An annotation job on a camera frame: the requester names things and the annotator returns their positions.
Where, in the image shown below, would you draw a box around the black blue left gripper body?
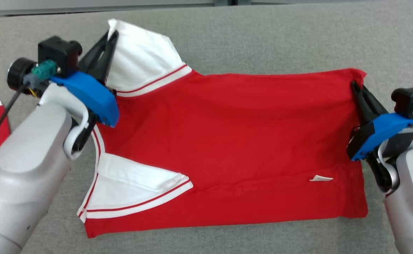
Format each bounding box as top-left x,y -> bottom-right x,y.
6,58 -> 120,128

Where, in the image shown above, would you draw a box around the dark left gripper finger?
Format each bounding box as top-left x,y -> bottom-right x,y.
79,30 -> 109,77
94,31 -> 119,85

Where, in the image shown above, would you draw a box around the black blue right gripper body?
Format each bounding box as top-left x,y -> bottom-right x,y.
347,112 -> 413,162

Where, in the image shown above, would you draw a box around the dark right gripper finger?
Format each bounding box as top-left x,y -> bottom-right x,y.
357,86 -> 389,122
351,81 -> 371,127

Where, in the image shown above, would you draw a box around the red white-sleeved T-shirt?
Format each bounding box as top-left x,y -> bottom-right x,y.
77,18 -> 369,239

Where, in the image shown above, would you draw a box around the black cable with teal connector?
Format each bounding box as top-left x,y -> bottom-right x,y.
0,59 -> 58,130

